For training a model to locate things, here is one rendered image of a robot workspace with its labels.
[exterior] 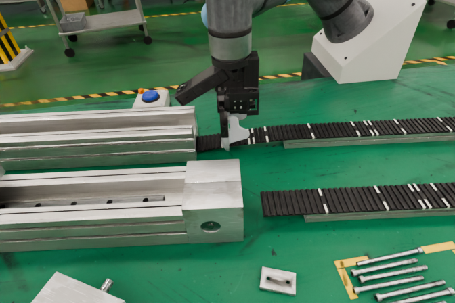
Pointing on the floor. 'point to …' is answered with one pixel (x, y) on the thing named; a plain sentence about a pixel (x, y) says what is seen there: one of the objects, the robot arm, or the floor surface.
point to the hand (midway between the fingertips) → (224, 138)
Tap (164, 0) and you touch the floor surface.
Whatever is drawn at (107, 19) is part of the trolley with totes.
